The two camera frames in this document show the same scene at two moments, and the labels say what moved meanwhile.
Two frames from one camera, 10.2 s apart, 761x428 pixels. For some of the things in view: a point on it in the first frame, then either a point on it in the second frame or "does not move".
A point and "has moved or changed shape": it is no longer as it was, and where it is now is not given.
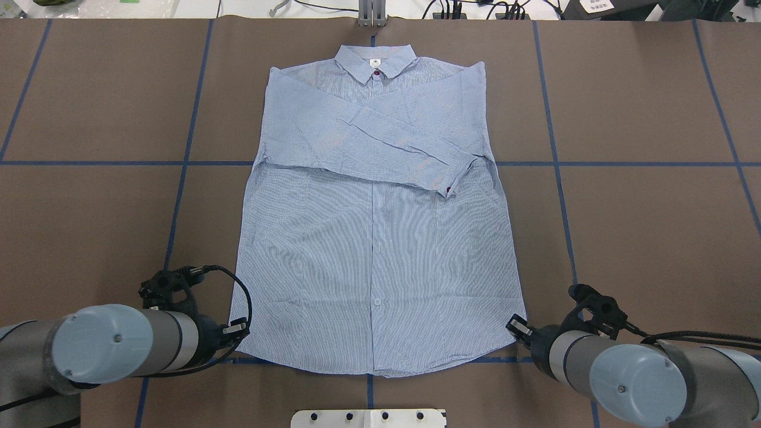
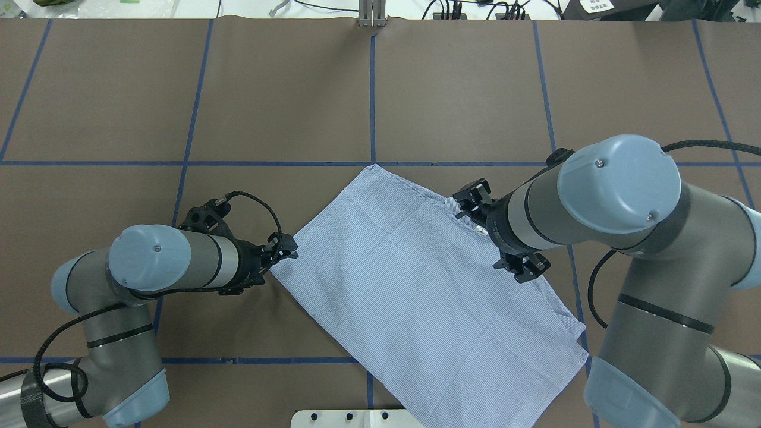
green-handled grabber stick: [272, 12] does not move
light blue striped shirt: [376, 238] has moved or changed shape
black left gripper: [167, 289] → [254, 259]
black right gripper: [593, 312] → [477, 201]
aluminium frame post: [372, 13] does not move
